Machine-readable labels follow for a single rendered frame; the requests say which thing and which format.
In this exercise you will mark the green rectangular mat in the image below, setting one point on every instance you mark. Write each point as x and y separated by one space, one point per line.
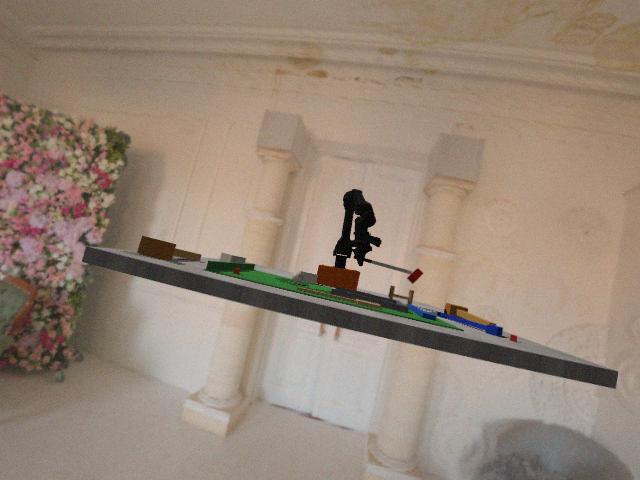
287 284

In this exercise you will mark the orange mallet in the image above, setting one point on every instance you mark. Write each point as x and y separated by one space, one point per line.
462 312
163 250

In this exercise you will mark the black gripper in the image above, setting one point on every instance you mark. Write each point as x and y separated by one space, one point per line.
361 247

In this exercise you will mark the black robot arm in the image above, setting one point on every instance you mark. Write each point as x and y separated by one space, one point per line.
354 201

